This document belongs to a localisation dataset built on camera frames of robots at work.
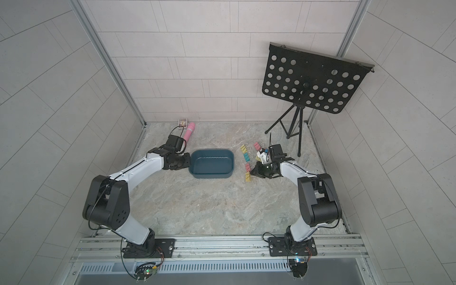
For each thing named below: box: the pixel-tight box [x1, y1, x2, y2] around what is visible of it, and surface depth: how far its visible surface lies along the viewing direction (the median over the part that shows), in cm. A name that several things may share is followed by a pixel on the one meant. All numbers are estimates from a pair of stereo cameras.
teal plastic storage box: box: [188, 149, 235, 179], surface depth 98 cm
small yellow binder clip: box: [245, 171, 252, 183], surface depth 91 cm
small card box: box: [177, 118, 188, 129], surface depth 118 cm
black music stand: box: [262, 42, 375, 157], surface depth 77 cm
